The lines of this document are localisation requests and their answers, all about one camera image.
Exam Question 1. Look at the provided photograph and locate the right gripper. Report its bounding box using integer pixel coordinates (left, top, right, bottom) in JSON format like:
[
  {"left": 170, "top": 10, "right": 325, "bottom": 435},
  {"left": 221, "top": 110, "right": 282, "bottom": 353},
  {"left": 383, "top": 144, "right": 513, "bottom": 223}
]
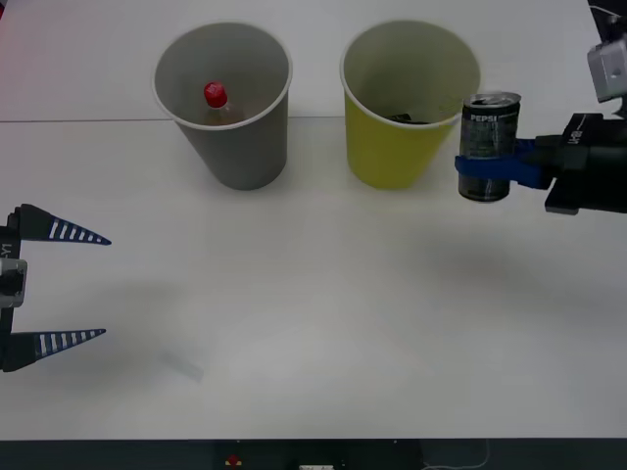
[{"left": 453, "top": 113, "right": 627, "bottom": 214}]

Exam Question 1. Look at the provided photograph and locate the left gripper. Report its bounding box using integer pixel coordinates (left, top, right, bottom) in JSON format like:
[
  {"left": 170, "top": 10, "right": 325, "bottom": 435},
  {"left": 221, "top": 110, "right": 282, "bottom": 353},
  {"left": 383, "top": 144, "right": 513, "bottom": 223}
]
[{"left": 0, "top": 203, "right": 113, "bottom": 374}]

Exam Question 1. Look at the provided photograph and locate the yellow-green plastic waste bin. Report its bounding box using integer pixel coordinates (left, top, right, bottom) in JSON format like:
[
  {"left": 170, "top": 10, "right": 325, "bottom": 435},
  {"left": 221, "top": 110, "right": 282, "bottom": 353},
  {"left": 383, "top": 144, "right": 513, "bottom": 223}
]
[{"left": 339, "top": 20, "right": 483, "bottom": 192}]

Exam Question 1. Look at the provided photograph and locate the grey plastic waste bin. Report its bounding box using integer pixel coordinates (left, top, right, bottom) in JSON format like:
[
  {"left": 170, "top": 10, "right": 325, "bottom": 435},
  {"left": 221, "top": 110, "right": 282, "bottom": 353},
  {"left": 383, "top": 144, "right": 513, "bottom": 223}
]
[{"left": 152, "top": 21, "right": 294, "bottom": 193}]

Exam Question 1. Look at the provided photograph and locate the red-capped plastic bottle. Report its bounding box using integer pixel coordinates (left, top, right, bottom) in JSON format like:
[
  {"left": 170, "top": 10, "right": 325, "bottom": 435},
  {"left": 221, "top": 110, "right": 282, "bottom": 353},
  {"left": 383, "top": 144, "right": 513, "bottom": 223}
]
[{"left": 202, "top": 80, "right": 247, "bottom": 128}]

